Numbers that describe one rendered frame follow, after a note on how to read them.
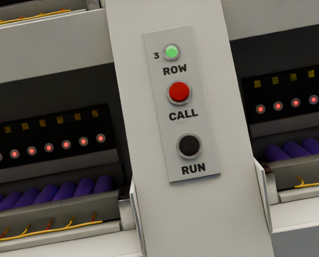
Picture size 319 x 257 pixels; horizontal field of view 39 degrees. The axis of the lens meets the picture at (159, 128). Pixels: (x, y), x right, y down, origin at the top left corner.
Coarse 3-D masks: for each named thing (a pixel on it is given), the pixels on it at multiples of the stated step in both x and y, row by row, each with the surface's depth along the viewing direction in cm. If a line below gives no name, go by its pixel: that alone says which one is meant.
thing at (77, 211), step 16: (112, 192) 42; (16, 208) 42; (32, 208) 42; (48, 208) 41; (64, 208) 41; (80, 208) 41; (96, 208) 41; (112, 208) 41; (0, 224) 41; (16, 224) 41; (32, 224) 41; (48, 224) 40; (64, 224) 41; (80, 224) 39; (0, 240) 40
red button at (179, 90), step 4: (176, 84) 35; (180, 84) 35; (184, 84) 35; (172, 88) 35; (176, 88) 35; (180, 88) 35; (184, 88) 35; (188, 88) 35; (172, 92) 35; (176, 92) 35; (180, 92) 35; (184, 92) 35; (188, 92) 35; (172, 96) 35; (176, 96) 35; (180, 96) 35; (184, 96) 35; (176, 100) 35; (180, 100) 35; (184, 100) 35
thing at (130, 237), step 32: (64, 160) 52; (96, 160) 52; (128, 192) 40; (96, 224) 41; (128, 224) 39; (0, 256) 38; (32, 256) 37; (64, 256) 36; (96, 256) 35; (128, 256) 34
